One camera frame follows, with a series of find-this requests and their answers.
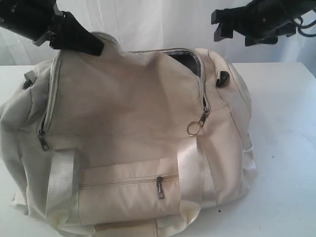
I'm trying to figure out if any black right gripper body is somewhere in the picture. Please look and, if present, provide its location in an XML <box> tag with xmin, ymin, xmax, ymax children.
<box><xmin>232</xmin><ymin>0</ymin><xmax>309</xmax><ymax>46</ymax></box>

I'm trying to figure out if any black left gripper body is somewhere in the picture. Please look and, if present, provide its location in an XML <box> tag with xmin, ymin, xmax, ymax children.
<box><xmin>0</xmin><ymin>0</ymin><xmax>74</xmax><ymax>46</ymax></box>

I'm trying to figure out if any cream duffel bag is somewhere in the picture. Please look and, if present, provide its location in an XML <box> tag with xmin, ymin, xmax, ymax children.
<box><xmin>0</xmin><ymin>32</ymin><xmax>256</xmax><ymax>237</ymax></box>

